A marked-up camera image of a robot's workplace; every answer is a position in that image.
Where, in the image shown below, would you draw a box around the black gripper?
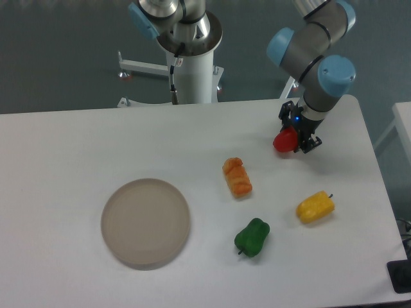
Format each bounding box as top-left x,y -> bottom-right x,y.
279,100 -> 327,154

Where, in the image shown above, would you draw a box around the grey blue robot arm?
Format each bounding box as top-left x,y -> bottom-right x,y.
267,1 -> 356,153

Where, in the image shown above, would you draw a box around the red bell pepper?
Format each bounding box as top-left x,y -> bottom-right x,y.
273,126 -> 298,153

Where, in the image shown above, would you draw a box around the beige round plate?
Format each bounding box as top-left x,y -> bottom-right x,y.
100,178 -> 191,270

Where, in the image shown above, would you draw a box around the black base cable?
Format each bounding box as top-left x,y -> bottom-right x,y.
169,41 -> 187,105

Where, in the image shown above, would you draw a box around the orange croissant bread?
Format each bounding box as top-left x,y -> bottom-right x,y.
222,157 -> 252,198

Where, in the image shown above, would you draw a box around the white side table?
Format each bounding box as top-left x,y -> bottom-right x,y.
373,102 -> 410,154

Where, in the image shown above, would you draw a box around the yellow bell pepper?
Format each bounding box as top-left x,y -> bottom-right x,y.
295,191 -> 335,224

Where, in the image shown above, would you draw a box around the black box at edge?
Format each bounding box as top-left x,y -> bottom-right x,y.
387,259 -> 410,294

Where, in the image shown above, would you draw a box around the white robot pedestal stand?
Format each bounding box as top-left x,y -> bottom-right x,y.
116,0 -> 225,108

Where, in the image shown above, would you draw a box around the green bell pepper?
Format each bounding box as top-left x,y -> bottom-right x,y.
234,218 -> 270,257

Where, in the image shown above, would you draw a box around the cables at right edge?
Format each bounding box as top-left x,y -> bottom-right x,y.
396,218 -> 411,261

